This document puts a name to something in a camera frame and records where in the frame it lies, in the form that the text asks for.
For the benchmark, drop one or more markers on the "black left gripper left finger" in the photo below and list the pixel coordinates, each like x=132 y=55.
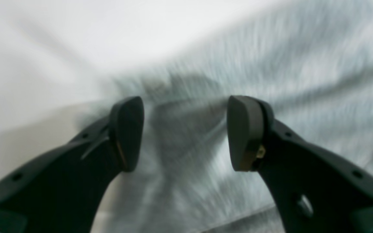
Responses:
x=60 y=191

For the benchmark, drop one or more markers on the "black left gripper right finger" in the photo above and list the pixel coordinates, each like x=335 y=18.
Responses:
x=315 y=190

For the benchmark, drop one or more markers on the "grey T-shirt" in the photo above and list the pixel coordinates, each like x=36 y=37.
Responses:
x=311 y=60

